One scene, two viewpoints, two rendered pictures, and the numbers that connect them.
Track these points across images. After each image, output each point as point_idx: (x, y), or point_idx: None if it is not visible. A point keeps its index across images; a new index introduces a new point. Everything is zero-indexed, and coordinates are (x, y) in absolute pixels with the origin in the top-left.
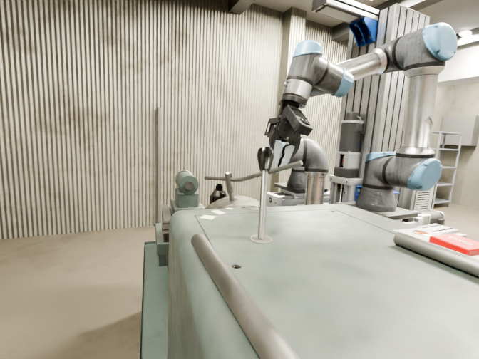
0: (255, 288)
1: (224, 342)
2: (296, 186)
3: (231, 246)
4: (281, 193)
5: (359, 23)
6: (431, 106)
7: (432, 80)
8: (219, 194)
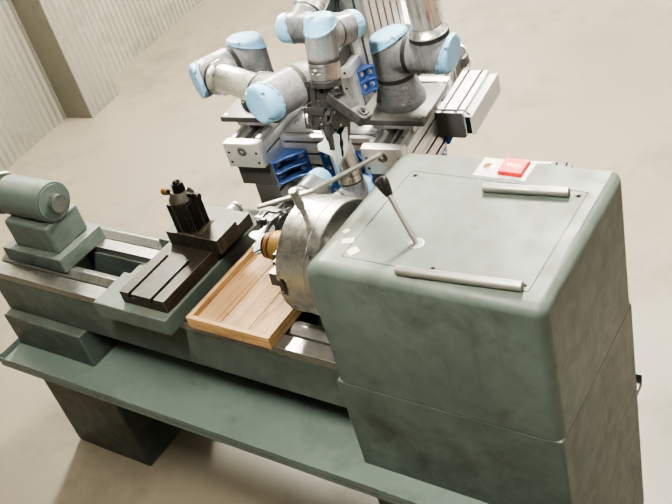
0: (456, 271)
1: (472, 293)
2: None
3: (411, 260)
4: (244, 128)
5: None
6: None
7: None
8: (192, 197)
